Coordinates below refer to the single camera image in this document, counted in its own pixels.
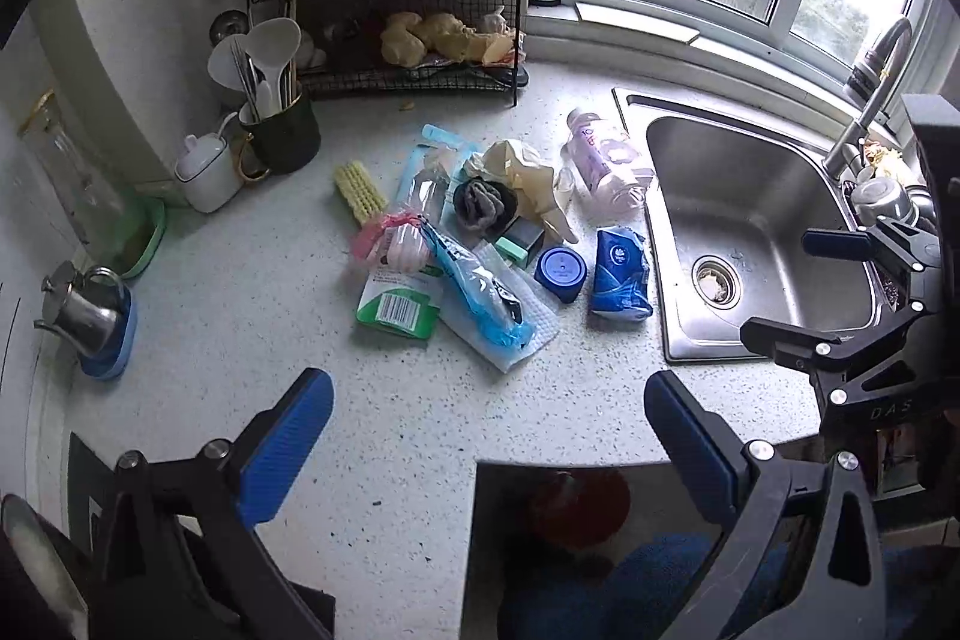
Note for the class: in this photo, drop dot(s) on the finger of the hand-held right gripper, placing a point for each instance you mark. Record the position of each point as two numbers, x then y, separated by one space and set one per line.
836 244
780 340

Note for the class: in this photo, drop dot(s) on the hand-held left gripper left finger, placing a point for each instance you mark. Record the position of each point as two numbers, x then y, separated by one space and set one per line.
289 437

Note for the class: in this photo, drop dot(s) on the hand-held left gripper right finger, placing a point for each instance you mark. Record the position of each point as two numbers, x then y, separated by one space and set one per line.
686 441

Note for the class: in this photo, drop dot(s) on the red plastic bin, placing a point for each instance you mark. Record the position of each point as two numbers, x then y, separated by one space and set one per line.
585 505

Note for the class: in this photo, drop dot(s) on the plastic juice bottle purple label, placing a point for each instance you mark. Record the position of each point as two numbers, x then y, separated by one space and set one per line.
604 160

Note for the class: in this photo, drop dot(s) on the yellow bristle scrub brush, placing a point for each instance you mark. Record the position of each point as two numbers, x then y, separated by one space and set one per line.
360 190

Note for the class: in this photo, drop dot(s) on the cream rubber glove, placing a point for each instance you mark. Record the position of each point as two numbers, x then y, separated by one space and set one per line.
525 175

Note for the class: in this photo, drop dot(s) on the grey felt cloth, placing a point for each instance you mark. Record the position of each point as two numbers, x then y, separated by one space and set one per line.
480 201

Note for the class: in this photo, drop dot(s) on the steel bowl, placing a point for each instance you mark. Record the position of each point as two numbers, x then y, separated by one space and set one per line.
881 199

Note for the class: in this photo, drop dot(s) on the sink drain strainer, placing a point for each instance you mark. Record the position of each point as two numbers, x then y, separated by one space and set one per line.
716 281

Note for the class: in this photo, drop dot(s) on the yellow dish cloth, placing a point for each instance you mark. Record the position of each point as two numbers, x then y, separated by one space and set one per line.
885 159

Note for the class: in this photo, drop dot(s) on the steel sink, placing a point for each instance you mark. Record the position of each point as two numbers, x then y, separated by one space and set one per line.
750 190

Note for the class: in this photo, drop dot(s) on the steel faucet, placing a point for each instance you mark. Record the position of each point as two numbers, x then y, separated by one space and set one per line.
874 85

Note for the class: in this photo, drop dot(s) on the green card package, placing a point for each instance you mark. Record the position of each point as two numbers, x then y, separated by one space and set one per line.
397 310

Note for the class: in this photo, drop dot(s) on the blue tissue packet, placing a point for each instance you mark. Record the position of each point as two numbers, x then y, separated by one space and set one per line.
621 269

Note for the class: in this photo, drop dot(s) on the white wipe cloth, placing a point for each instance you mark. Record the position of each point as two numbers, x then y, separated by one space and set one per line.
544 317

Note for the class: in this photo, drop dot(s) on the blue dish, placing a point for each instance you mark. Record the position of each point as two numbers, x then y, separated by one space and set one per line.
120 347

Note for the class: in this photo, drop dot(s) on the blue round lid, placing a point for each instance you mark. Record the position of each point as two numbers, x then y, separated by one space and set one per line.
561 271

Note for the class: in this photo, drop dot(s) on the pink item packet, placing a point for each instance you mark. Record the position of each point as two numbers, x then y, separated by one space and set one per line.
401 246

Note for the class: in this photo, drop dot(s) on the blue plastic packet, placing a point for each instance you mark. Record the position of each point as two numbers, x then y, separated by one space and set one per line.
480 291

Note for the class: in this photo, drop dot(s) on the green dish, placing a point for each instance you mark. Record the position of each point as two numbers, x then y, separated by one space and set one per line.
154 235

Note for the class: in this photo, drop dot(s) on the steel oil pot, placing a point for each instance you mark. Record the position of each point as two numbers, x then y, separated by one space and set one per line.
79 310

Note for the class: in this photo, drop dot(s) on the small black green box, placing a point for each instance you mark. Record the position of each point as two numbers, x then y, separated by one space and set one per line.
523 239

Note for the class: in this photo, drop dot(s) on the white lidded pot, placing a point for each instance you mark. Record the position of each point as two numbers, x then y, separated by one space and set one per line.
206 175

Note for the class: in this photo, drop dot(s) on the clear blue plastic wrapper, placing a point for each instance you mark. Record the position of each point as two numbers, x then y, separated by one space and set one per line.
429 179

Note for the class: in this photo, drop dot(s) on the dark utensil cup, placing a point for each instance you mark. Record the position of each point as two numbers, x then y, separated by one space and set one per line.
289 141

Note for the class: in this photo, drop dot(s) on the white ladle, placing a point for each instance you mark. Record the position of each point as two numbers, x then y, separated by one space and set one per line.
225 63

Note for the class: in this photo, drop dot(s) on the garlic bulb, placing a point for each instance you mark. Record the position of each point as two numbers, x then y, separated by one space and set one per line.
311 54
493 21

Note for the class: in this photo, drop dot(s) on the white rice paddle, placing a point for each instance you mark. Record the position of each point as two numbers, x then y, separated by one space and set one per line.
274 44

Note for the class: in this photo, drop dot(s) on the ginger root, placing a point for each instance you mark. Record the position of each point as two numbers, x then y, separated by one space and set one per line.
403 40
457 39

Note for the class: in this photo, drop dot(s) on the small metal strainer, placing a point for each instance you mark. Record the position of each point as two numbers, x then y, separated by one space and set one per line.
227 27

